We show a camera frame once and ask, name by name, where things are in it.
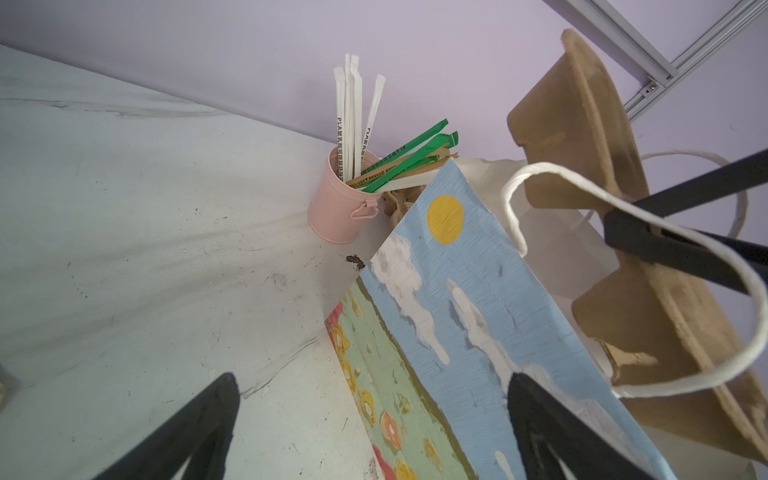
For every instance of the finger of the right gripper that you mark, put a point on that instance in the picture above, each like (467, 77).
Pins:
(633, 236)
(731, 178)

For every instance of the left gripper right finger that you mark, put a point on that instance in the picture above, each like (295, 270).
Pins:
(554, 444)

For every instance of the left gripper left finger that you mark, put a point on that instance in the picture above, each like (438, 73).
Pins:
(194, 441)

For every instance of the brown pulp cup carrier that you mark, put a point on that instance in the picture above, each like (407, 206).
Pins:
(684, 317)

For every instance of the painted paper gift bag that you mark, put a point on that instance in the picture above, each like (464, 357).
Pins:
(432, 331)

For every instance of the pink straw bucket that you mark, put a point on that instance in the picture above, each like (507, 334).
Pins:
(338, 212)

